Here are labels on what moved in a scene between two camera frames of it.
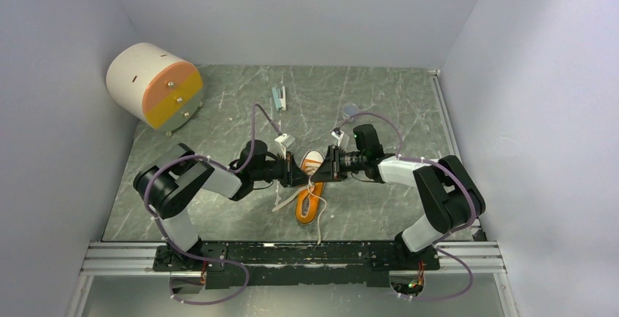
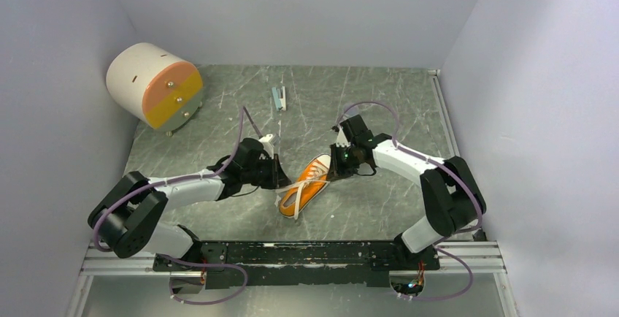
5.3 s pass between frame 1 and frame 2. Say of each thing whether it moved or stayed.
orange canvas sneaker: moved
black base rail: stayed
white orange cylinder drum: stayed
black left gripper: moved
